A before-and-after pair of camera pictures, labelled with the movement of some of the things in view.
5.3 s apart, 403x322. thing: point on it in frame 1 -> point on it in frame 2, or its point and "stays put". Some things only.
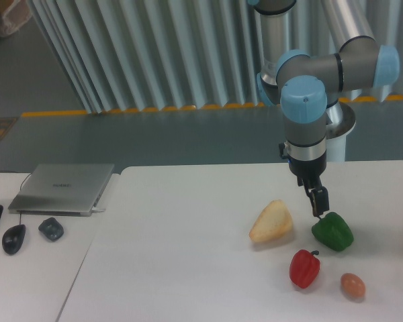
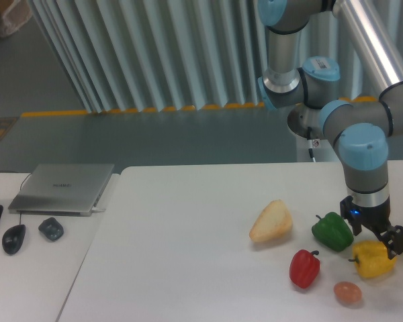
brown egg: x=352 y=284 -> x=347 y=293
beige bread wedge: x=273 y=222 stays put
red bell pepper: x=304 y=267 stays put
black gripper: x=308 y=172 -> x=377 y=220
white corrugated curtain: x=134 y=56 stays put
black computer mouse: x=13 y=237 stays put
